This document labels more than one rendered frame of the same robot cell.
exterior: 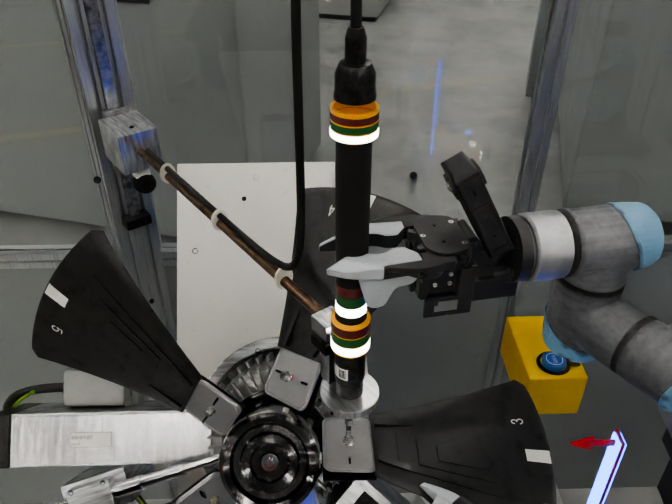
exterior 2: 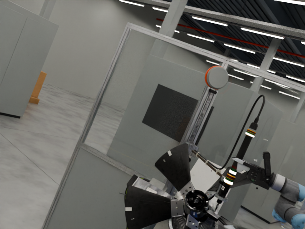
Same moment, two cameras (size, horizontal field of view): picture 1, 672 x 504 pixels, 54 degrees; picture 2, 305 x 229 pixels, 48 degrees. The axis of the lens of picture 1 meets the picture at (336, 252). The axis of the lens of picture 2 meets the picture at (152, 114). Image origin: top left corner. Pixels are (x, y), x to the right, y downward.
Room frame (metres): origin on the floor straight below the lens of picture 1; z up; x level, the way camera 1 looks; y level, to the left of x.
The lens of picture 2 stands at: (-1.17, -0.23, 1.64)
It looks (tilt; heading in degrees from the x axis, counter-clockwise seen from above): 4 degrees down; 23
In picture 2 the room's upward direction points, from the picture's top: 23 degrees clockwise
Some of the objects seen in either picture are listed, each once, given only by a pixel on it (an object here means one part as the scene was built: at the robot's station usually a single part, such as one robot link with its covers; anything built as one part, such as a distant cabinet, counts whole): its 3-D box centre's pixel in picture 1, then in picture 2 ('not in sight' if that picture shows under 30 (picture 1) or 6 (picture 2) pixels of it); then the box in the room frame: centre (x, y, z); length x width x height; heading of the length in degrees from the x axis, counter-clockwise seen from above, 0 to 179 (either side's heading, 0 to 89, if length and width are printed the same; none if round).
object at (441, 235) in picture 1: (464, 259); (260, 176); (0.56, -0.14, 1.46); 0.12 x 0.08 x 0.09; 102
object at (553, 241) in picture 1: (534, 244); (277, 181); (0.58, -0.21, 1.46); 0.08 x 0.05 x 0.08; 12
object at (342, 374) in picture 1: (351, 257); (238, 160); (0.54, -0.02, 1.48); 0.04 x 0.04 x 0.46
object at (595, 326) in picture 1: (592, 317); (285, 210); (0.58, -0.30, 1.36); 0.11 x 0.08 x 0.11; 33
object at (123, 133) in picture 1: (129, 140); (190, 149); (1.04, 0.36, 1.37); 0.10 x 0.07 x 0.08; 37
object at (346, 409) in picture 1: (344, 362); (223, 188); (0.54, -0.01, 1.33); 0.09 x 0.07 x 0.10; 37
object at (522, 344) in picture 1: (540, 365); not in sight; (0.84, -0.37, 1.02); 0.16 x 0.10 x 0.11; 2
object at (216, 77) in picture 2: not in sight; (216, 77); (1.11, 0.41, 1.88); 0.17 x 0.15 x 0.16; 92
